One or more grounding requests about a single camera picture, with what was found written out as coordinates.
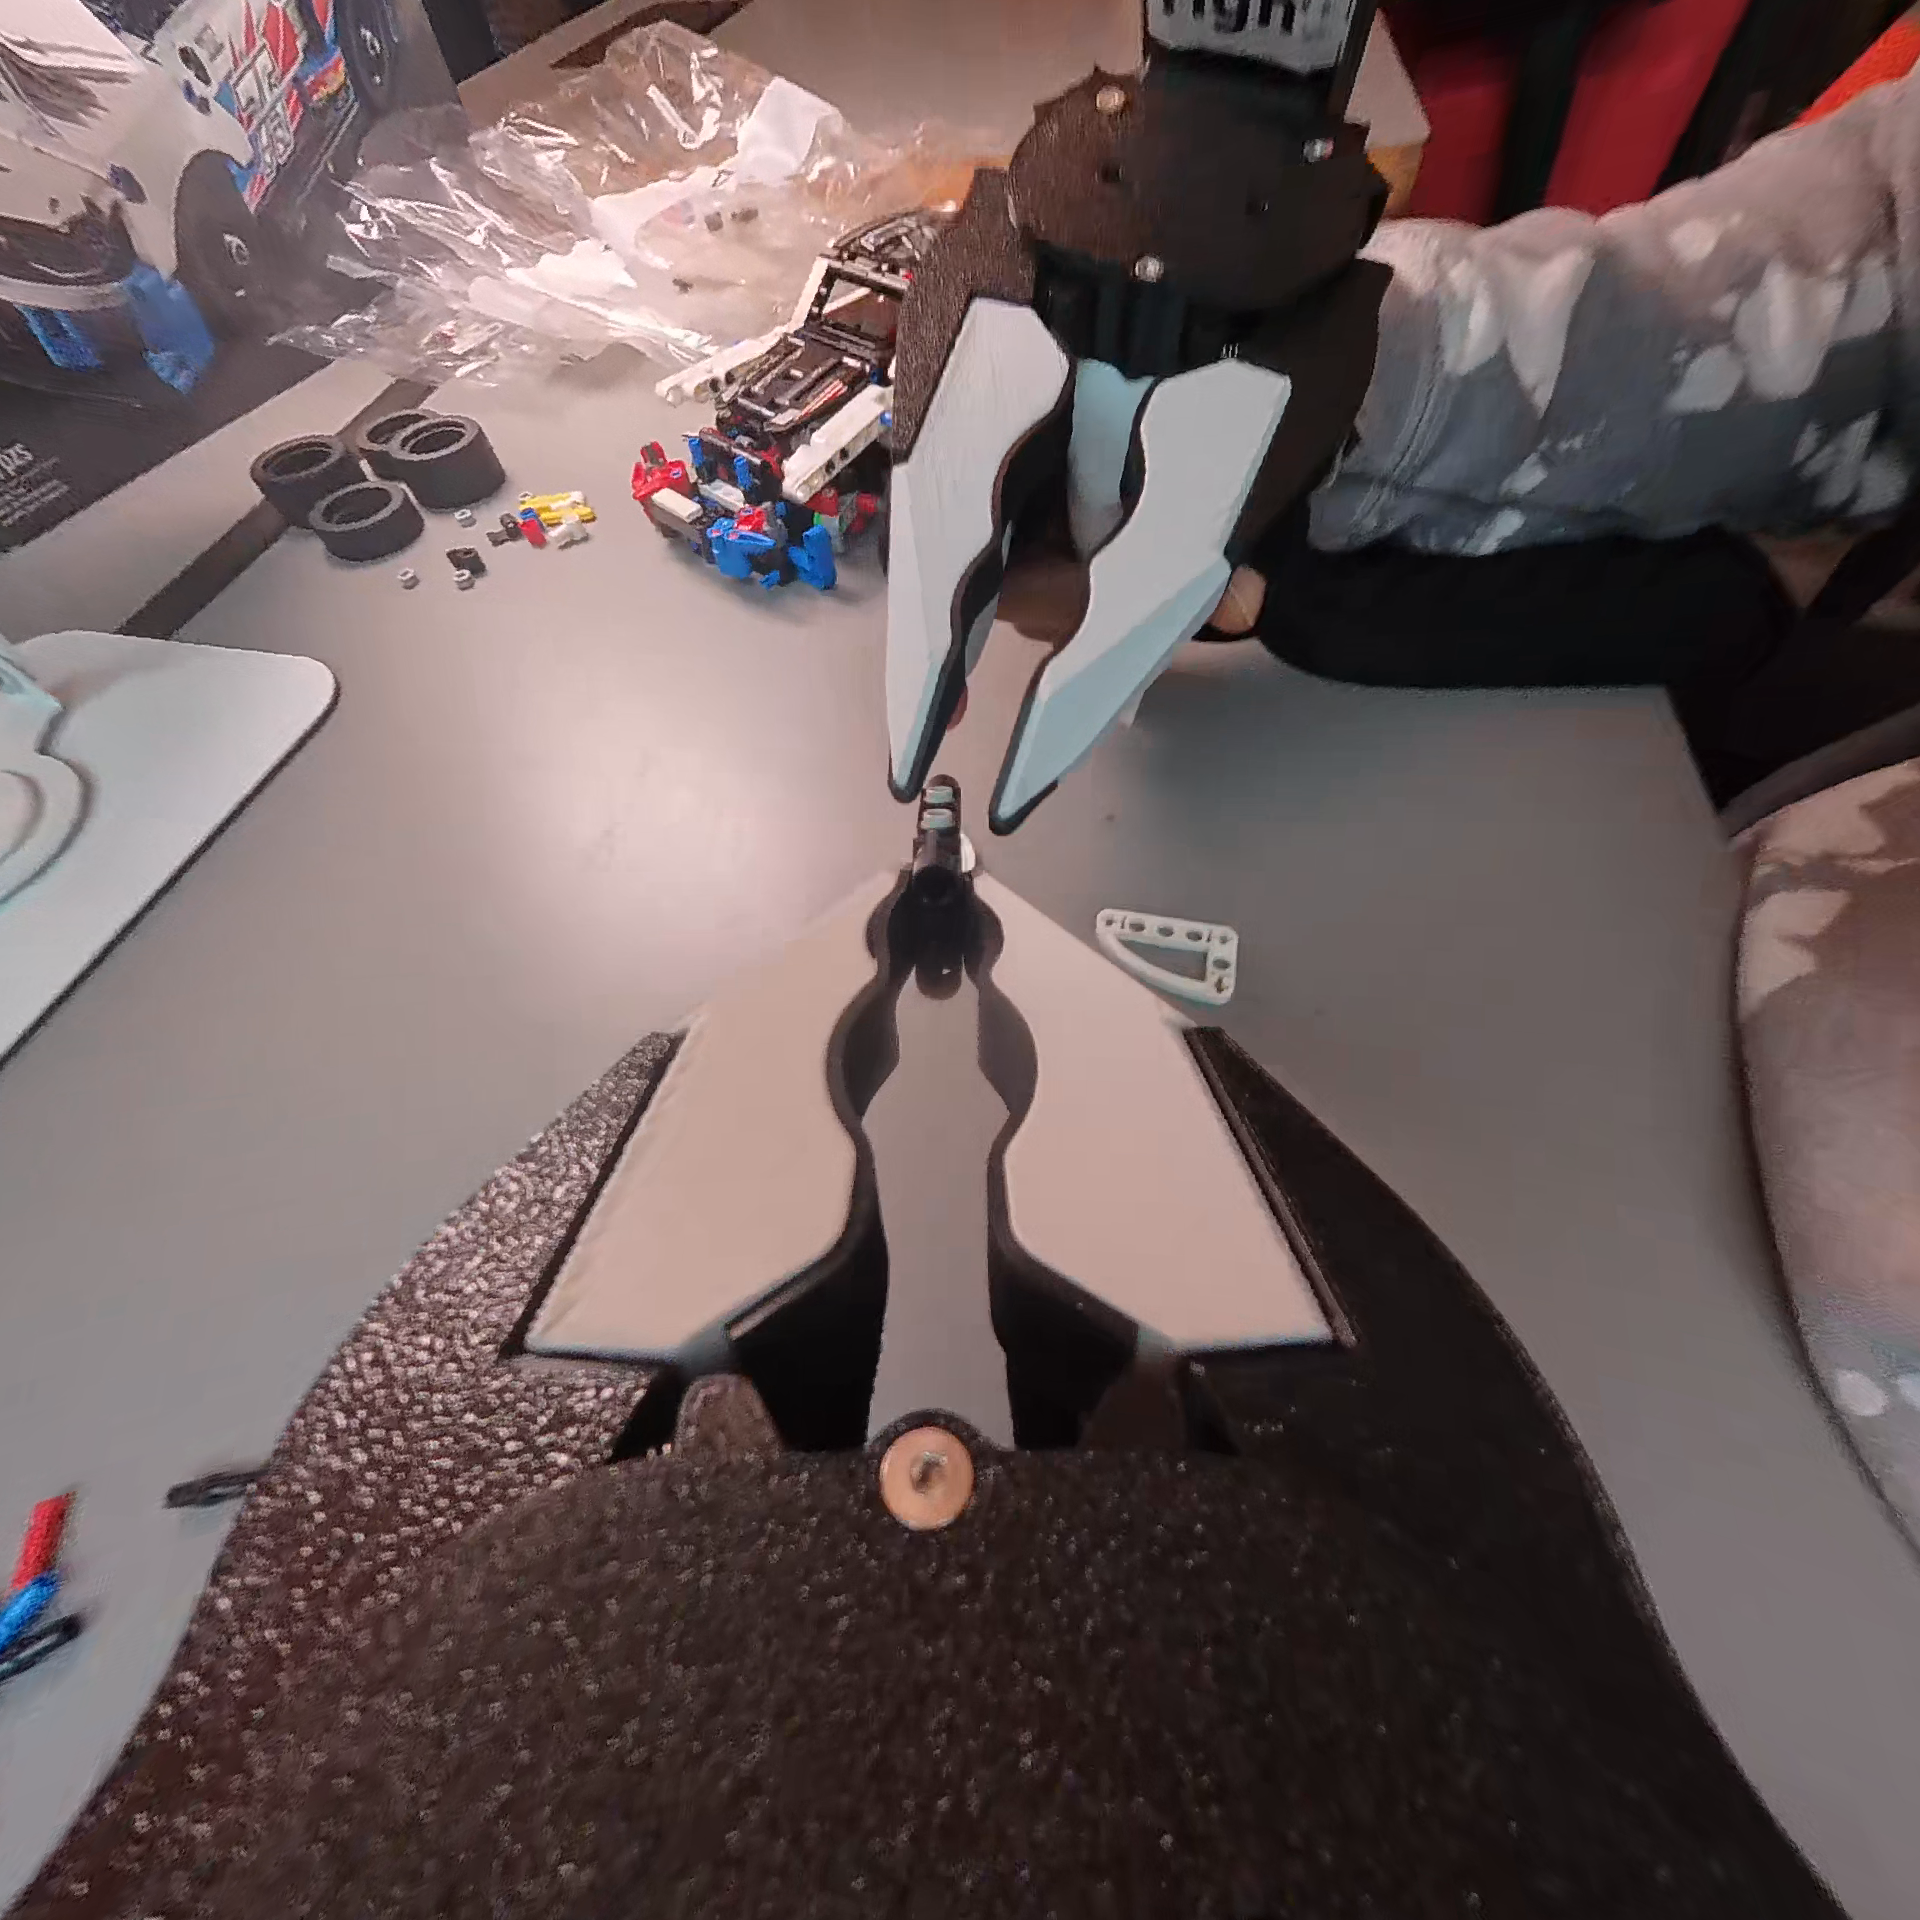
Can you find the person's right forearm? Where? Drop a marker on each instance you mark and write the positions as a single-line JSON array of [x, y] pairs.
[[1619, 343]]

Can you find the person's patterned clothing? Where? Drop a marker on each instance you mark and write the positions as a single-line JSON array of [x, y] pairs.
[[1845, 1124]]

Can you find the grey desk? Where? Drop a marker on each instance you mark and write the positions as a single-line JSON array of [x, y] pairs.
[[600, 827]]

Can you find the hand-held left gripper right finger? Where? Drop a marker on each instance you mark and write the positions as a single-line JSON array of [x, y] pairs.
[[1169, 1185]]

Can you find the person's right hand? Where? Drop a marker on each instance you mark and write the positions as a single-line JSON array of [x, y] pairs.
[[1235, 603]]

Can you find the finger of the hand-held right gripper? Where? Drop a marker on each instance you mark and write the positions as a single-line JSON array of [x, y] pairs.
[[1190, 494], [943, 494]]

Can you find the white angled brick beam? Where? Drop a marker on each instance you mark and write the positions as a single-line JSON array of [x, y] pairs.
[[1169, 921]]

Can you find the pile of small colourful bricks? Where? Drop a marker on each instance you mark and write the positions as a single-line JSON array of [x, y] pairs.
[[549, 511]]

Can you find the pile of small brick pins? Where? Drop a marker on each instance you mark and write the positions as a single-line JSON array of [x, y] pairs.
[[47, 1527]]

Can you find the clear plastic bags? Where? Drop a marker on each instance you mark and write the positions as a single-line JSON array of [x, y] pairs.
[[600, 199]]

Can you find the small black brick part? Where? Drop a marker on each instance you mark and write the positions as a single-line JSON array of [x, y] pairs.
[[938, 898]]

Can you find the toy car box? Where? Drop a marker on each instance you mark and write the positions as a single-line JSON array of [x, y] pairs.
[[150, 148]]

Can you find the red chair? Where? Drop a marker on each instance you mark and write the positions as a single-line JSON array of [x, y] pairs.
[[1571, 92]]

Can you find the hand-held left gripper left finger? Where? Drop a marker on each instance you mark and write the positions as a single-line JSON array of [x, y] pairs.
[[709, 1185]]

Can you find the white book stand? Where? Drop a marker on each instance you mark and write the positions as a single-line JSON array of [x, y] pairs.
[[179, 748]]

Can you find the partly built toy car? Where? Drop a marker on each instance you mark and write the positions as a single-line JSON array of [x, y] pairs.
[[780, 404]]

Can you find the black toy tire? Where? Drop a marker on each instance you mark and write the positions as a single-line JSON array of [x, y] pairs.
[[447, 460], [394, 435], [298, 470], [367, 516]]

